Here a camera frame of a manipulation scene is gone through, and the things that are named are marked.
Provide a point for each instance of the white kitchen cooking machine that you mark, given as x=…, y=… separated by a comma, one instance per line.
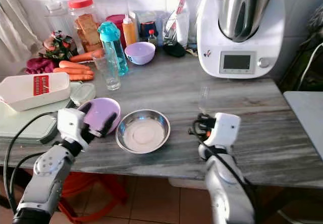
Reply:
x=239, y=42

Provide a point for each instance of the dark bag by wall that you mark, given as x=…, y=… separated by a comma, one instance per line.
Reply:
x=303, y=57

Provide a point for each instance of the red lid jar with rusks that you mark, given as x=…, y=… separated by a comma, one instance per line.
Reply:
x=85, y=27

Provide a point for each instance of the dark red lid container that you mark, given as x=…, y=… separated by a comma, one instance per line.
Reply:
x=117, y=18

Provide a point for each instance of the white hanging curtain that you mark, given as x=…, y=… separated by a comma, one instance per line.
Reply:
x=15, y=27

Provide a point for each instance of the small red cap bottle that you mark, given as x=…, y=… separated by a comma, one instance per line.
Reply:
x=152, y=36

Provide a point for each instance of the dark blue jar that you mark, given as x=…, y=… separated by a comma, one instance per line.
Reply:
x=148, y=24

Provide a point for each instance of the grey side table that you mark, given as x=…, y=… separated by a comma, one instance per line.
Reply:
x=307, y=118

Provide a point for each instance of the wrapped flower bunch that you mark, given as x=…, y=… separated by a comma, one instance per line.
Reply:
x=60, y=46

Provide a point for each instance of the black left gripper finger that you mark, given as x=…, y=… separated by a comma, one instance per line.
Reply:
x=86, y=107
x=111, y=125

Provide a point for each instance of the round steel plate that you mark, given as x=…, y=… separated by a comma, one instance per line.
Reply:
x=143, y=132

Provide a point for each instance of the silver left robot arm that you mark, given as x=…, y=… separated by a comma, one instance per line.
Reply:
x=48, y=176

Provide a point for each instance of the white box under table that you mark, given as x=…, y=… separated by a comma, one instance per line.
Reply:
x=186, y=183

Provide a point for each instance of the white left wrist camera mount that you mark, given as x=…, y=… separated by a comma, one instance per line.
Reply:
x=71, y=125

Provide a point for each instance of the small purple bowl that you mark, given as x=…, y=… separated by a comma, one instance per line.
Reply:
x=139, y=53

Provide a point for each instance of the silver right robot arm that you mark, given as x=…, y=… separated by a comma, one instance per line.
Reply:
x=227, y=188

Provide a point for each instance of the white mandoline slicer red blade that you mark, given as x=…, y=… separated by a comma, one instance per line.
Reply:
x=25, y=90

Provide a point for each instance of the clear plastic bag with packets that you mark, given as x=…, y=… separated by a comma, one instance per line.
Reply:
x=181, y=19

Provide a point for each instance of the clear empty plastic jar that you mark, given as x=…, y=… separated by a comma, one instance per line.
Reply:
x=56, y=16

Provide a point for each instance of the pale green cutting board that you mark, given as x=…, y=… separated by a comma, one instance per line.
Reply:
x=25, y=123

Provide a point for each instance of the black pouch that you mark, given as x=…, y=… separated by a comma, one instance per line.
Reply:
x=174, y=50

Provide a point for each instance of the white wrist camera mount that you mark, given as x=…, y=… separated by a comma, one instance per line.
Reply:
x=71, y=125
x=227, y=129

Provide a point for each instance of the teal water bottle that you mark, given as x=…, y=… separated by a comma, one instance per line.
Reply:
x=110, y=35

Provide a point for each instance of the small clear lidded container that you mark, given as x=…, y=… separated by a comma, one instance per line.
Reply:
x=83, y=93

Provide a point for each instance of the red plastic stool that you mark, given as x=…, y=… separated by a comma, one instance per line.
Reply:
x=111, y=191

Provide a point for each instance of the orange sauce bottle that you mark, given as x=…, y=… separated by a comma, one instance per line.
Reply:
x=129, y=31

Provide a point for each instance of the clear glass tumbler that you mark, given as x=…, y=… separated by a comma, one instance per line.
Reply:
x=109, y=75

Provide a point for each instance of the large purple plastic bowl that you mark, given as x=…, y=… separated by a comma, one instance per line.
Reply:
x=106, y=109

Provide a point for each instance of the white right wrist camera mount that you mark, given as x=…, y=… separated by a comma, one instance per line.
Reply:
x=227, y=129

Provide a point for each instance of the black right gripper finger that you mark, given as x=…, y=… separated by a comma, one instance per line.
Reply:
x=203, y=117

